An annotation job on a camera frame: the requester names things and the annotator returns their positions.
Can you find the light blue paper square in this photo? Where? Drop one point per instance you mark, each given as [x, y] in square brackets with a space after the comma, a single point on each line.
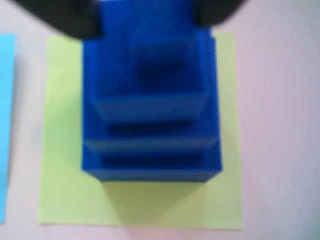
[6, 100]

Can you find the small blue cube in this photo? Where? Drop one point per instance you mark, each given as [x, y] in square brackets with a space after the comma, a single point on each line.
[150, 111]

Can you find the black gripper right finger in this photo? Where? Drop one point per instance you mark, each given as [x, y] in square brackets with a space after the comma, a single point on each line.
[217, 10]

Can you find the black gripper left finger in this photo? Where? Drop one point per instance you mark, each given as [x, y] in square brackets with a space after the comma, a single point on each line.
[62, 15]

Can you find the green paper square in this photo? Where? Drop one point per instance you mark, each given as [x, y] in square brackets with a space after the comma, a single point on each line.
[62, 125]

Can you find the tiny blue cube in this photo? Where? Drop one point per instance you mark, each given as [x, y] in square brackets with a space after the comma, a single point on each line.
[165, 50]

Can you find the medium blue cube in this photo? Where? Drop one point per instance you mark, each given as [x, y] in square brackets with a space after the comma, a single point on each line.
[150, 146]

